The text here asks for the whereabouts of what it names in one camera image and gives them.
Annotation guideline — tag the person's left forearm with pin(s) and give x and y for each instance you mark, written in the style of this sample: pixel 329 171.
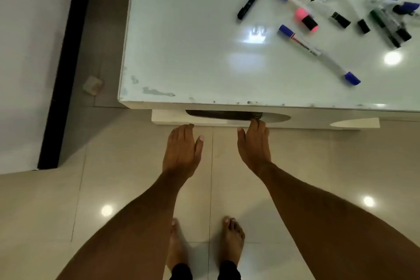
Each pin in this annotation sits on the person's left forearm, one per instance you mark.
pixel 131 234

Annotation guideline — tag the person's right foot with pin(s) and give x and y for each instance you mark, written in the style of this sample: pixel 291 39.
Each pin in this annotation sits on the person's right foot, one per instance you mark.
pixel 231 240

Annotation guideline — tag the black pen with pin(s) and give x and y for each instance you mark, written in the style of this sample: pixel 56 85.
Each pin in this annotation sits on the black pen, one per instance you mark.
pixel 251 1

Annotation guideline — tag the person's right hand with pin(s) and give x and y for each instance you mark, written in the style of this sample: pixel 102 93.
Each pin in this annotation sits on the person's right hand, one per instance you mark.
pixel 257 148

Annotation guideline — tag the person's left foot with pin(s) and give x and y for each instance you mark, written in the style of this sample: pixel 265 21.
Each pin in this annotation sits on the person's left foot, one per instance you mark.
pixel 177 250

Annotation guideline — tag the person's left hand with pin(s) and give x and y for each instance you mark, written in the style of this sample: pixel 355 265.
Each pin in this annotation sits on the person's left hand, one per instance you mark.
pixel 182 155

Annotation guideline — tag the small pink box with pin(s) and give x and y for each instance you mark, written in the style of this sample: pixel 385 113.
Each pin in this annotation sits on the small pink box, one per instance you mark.
pixel 93 85

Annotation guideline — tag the person's right forearm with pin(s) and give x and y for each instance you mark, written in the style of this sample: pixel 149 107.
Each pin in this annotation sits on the person's right forearm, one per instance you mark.
pixel 328 234

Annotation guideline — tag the black baseboard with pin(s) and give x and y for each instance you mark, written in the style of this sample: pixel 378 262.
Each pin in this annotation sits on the black baseboard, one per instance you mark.
pixel 65 69

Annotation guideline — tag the person's foot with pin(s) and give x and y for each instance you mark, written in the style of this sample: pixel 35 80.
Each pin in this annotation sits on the person's foot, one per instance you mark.
pixel 231 240
pixel 177 250

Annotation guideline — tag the pink highlighter marker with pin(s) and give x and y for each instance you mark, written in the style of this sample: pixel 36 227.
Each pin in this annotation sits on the pink highlighter marker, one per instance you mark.
pixel 306 20

